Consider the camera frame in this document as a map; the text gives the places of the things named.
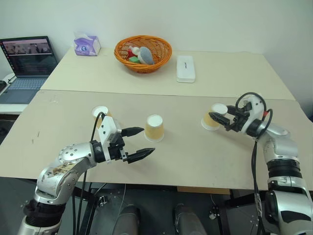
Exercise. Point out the green toy block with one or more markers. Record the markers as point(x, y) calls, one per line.
point(134, 60)

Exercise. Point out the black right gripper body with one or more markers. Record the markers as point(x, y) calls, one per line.
point(240, 118)

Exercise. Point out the small metal bracket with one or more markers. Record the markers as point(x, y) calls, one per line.
point(103, 200)
point(214, 213)

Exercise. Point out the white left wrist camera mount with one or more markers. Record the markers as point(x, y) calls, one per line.
point(107, 127)

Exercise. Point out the purple tissue box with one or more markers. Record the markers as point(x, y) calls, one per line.
point(85, 46)

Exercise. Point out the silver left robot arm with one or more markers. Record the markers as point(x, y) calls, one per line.
point(63, 156)

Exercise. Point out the red toy piece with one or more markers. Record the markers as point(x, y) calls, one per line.
point(130, 53)

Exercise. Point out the orange woven basket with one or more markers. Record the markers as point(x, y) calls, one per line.
point(146, 67)

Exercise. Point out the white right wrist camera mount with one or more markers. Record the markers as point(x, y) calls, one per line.
point(256, 104)

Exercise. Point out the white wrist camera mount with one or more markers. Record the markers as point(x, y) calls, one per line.
point(256, 104)
point(107, 127)

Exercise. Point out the white toy piece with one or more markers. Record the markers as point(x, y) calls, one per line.
point(135, 50)

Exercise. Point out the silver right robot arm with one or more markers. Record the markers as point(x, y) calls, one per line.
point(281, 147)

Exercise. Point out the white rectangular case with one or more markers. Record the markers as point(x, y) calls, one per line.
point(185, 69)

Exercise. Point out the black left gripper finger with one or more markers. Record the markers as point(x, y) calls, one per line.
point(133, 131)
point(141, 154)

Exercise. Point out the yellow paper cup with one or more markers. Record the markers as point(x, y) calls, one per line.
point(99, 110)
point(210, 123)
point(154, 129)

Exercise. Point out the open laptop computer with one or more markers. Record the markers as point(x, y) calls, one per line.
point(27, 63)

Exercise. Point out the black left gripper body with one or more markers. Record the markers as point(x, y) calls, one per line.
point(117, 150)

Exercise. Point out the dark rounded shape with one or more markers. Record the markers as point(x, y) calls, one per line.
point(128, 220)

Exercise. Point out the brown cardboard strip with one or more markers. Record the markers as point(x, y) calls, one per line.
point(203, 190)

